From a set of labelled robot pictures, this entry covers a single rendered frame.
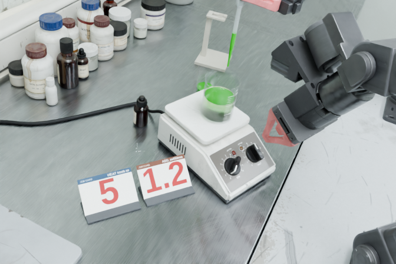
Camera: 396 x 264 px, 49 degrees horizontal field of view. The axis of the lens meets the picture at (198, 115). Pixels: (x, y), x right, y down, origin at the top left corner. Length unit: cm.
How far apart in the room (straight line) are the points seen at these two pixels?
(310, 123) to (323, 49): 11
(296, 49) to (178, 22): 68
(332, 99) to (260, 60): 58
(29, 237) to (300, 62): 47
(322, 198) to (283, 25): 69
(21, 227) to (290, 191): 46
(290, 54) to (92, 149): 41
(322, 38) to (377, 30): 157
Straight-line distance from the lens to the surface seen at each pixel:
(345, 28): 62
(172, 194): 77
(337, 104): 62
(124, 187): 75
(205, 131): 77
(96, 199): 74
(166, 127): 81
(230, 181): 76
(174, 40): 120
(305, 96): 64
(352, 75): 56
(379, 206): 88
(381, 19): 218
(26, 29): 105
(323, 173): 89
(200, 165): 78
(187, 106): 82
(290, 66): 66
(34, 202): 77
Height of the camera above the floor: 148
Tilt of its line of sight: 38 degrees down
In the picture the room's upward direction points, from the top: 10 degrees clockwise
